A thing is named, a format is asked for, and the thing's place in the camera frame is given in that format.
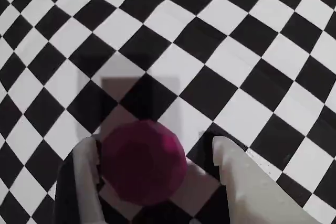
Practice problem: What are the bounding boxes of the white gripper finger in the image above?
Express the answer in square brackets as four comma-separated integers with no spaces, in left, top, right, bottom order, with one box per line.
[212,136,318,224]
[72,137,106,224]

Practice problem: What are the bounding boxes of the pink faceted ball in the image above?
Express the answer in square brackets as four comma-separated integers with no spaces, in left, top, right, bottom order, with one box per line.
[100,120,188,208]

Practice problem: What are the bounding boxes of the black white checkered sheet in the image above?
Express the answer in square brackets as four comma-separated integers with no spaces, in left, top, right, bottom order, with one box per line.
[0,0,336,224]

